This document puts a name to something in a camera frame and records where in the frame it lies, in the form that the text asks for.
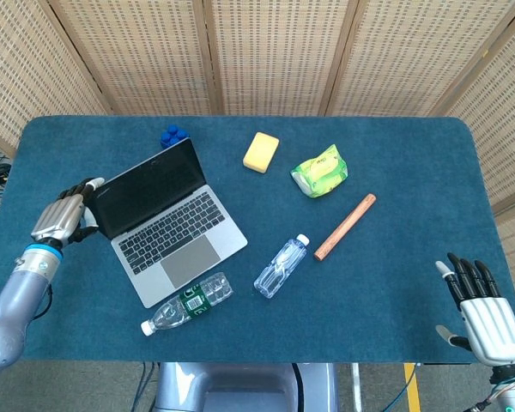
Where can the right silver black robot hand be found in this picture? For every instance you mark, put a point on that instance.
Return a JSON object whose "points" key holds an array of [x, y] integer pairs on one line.
{"points": [[491, 326]]}

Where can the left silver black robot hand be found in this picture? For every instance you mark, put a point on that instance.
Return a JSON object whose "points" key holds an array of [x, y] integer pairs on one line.
{"points": [[60, 216]]}

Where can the grey laptop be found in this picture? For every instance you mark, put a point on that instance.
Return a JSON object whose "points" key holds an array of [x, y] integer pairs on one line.
{"points": [[184, 257]]}

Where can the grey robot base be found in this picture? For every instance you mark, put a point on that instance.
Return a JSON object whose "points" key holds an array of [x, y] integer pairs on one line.
{"points": [[240, 388]]}

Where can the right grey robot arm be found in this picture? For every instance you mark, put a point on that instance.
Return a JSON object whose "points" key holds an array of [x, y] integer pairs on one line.
{"points": [[513, 397]]}

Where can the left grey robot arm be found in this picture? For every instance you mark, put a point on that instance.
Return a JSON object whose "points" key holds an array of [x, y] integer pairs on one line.
{"points": [[21, 292]]}

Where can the blue table mat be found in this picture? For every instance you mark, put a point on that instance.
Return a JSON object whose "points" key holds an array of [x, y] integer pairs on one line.
{"points": [[369, 300]]}

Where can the blue toy building brick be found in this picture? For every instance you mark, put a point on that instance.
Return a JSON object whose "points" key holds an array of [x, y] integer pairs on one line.
{"points": [[171, 135]]}

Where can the white table leg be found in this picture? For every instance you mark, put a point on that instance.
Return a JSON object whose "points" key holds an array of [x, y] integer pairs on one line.
{"points": [[357, 386]]}

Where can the green label plastic bottle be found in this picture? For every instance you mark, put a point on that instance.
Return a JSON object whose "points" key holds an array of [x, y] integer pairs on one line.
{"points": [[189, 302]]}

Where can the wooden rod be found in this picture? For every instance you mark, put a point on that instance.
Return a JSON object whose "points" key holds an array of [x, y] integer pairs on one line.
{"points": [[345, 226]]}

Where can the yellow sponge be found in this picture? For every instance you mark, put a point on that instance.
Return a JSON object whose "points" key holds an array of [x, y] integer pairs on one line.
{"points": [[261, 152]]}

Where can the clear unlabelled plastic bottle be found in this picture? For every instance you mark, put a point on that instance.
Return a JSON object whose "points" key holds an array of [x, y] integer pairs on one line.
{"points": [[281, 266]]}

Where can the green wet wipes pack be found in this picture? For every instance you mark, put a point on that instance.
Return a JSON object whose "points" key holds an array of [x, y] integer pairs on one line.
{"points": [[319, 173]]}

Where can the woven bamboo folding screen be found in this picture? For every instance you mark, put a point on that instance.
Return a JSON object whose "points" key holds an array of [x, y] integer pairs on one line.
{"points": [[274, 56]]}

